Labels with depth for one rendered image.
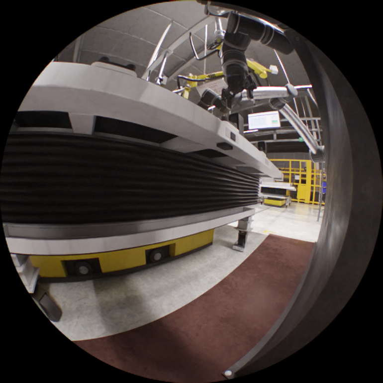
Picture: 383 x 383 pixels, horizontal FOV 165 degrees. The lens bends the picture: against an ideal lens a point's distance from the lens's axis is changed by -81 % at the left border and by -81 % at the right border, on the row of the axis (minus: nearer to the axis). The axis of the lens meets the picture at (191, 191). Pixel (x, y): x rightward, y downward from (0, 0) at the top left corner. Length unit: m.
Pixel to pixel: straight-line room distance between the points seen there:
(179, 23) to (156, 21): 1.36
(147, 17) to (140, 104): 10.04
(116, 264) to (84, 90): 0.82
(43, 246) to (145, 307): 0.53
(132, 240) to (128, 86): 0.44
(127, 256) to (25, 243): 0.59
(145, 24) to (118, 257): 10.60
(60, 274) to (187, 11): 10.31
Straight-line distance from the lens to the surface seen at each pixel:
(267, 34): 0.65
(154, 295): 0.81
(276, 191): 5.44
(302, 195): 10.36
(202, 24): 2.85
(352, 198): 0.20
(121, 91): 0.30
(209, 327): 0.69
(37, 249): 0.51
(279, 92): 1.37
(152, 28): 10.51
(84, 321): 0.76
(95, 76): 0.32
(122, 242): 0.47
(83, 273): 0.96
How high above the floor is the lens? 0.61
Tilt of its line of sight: 3 degrees down
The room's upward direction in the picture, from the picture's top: 4 degrees clockwise
